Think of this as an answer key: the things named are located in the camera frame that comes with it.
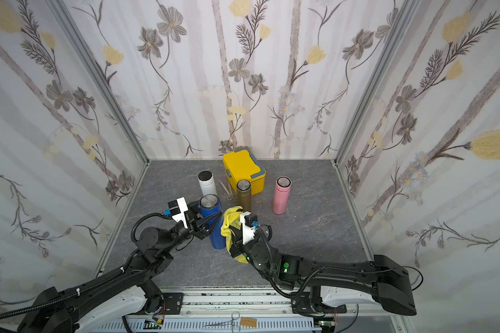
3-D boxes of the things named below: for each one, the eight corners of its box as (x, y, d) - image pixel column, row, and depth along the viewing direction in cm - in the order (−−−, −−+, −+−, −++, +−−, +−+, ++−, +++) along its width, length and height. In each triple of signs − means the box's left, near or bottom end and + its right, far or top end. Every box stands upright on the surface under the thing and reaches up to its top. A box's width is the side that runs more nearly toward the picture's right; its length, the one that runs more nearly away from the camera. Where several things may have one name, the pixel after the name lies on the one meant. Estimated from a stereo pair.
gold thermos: (238, 215, 99) (236, 189, 83) (239, 206, 102) (236, 179, 86) (250, 215, 99) (250, 189, 83) (251, 206, 102) (250, 179, 86)
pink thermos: (273, 215, 100) (277, 188, 83) (272, 204, 104) (276, 176, 87) (285, 215, 100) (292, 188, 83) (284, 204, 105) (290, 176, 87)
